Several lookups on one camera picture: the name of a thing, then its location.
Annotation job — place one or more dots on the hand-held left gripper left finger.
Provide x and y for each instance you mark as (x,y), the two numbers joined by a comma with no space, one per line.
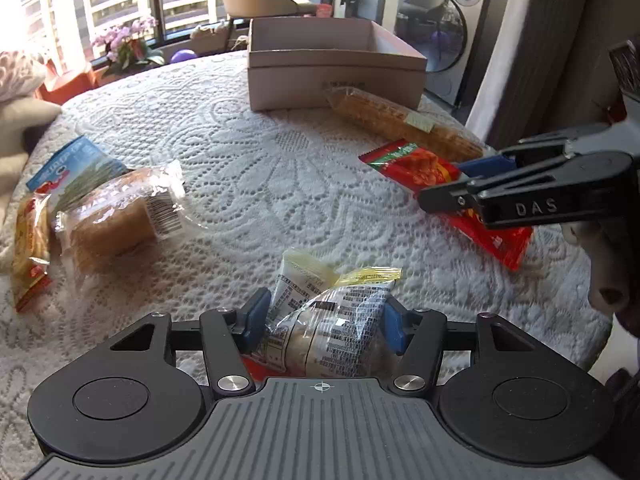
(257,310)

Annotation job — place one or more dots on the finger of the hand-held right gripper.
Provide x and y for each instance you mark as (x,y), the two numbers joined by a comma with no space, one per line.
(535,195)
(485,165)

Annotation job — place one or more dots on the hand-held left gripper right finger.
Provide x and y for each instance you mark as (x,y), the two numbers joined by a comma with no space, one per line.
(395,325)

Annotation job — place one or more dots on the clear black-print cake packet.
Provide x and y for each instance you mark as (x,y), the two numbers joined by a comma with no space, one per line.
(340,330)

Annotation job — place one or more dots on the red snack packet green strip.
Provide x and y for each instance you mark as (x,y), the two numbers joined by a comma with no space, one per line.
(420,165)

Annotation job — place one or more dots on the long cracker packet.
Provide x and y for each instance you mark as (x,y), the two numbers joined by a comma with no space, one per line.
(390,115)

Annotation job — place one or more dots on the clear bread loaf packet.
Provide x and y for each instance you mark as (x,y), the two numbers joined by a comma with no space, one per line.
(110,225)

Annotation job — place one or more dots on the pink cardboard box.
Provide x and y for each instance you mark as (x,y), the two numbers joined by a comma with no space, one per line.
(300,85)

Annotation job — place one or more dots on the yellow rice cracker packet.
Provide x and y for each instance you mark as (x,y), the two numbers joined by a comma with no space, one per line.
(30,245)

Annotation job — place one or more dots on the blue white snack packet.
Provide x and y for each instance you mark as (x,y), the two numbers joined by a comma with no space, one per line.
(70,165)

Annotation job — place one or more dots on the person's right hand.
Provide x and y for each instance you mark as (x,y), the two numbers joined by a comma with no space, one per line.
(607,270)

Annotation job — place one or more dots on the yellow white snack packet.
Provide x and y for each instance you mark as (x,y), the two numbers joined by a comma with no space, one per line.
(300,272)

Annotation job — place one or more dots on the grey curtain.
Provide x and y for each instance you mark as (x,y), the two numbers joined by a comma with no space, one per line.
(565,35)

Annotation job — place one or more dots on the white sheer curtain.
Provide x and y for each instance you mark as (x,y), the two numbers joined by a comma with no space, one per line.
(500,35)

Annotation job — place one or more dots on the white lace tablecloth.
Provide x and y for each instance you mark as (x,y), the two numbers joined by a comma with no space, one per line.
(300,185)

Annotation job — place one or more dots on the red patterned box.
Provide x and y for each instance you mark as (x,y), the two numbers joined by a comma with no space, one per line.
(324,10)

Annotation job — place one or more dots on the purple balloon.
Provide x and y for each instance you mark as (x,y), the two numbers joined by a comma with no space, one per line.
(182,56)

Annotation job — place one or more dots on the beige plush slipper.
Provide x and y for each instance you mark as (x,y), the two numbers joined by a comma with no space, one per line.
(201,32)
(221,27)

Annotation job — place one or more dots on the orange plastic stool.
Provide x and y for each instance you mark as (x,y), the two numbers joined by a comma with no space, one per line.
(70,85)

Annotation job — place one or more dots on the pink orchid in white pot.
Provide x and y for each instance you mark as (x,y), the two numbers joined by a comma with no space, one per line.
(125,45)

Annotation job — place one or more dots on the beige cloth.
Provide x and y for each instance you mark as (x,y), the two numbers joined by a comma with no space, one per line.
(20,125)

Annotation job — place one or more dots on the pink dotted blanket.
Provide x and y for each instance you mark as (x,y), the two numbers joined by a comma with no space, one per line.
(20,75)

